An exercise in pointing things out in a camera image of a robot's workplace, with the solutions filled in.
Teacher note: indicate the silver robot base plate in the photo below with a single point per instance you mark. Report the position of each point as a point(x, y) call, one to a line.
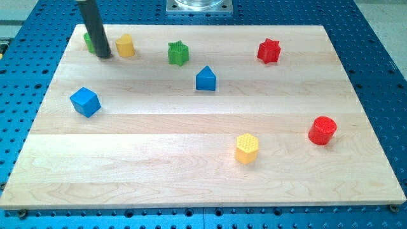
point(199, 7)

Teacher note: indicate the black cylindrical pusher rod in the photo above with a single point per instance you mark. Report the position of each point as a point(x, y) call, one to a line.
point(94, 26)

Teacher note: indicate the blue cube block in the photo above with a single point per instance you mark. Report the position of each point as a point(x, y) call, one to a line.
point(85, 102)

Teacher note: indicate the yellow hexagon block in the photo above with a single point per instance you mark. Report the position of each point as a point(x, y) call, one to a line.
point(247, 148)

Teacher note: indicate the yellow heart block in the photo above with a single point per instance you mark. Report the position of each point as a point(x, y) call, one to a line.
point(125, 46)

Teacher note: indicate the green star block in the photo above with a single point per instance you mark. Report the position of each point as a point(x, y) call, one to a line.
point(178, 53)

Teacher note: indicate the red star block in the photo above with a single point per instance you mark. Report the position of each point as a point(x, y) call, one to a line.
point(269, 51)

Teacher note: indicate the light wooden board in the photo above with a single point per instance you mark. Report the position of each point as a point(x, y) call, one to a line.
point(157, 141)

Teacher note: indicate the green block behind rod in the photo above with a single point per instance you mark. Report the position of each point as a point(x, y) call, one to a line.
point(88, 43)

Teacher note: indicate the red cylinder block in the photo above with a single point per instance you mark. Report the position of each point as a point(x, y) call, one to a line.
point(322, 130)

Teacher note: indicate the blue triangular prism block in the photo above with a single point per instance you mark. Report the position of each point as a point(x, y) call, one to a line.
point(206, 79)

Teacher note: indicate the blue perforated table plate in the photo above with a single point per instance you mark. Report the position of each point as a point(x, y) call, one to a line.
point(368, 36)

